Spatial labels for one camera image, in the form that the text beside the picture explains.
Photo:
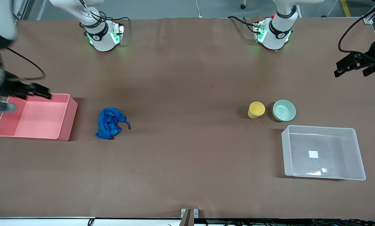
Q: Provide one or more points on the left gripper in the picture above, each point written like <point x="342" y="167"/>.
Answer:
<point x="373" y="54"/>

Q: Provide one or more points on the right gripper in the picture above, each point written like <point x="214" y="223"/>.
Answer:
<point x="10" y="88"/>

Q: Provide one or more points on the pale green bowl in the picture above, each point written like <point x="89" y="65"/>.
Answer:
<point x="284" y="111"/>

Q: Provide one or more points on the blue cloth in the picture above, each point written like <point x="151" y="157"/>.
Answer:
<point x="109" y="122"/>

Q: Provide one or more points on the yellow plastic cup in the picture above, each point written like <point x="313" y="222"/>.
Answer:
<point x="256" y="110"/>

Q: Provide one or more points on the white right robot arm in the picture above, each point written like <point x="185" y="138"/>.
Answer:
<point x="102" y="37"/>

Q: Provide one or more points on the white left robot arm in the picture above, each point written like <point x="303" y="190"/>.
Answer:
<point x="277" y="31"/>

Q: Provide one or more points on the clear plastic box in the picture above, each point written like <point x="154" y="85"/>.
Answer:
<point x="319" y="141"/>

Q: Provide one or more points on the pink plastic bin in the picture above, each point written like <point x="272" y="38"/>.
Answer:
<point x="36" y="119"/>

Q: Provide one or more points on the white square label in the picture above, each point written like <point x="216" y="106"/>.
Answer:
<point x="313" y="154"/>

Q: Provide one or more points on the brown table cover sheet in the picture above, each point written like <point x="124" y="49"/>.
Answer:
<point x="187" y="78"/>

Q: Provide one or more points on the white table edge rail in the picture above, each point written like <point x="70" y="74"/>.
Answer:
<point x="33" y="221"/>

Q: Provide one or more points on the metal table edge bracket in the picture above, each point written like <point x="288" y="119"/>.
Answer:
<point x="189" y="216"/>

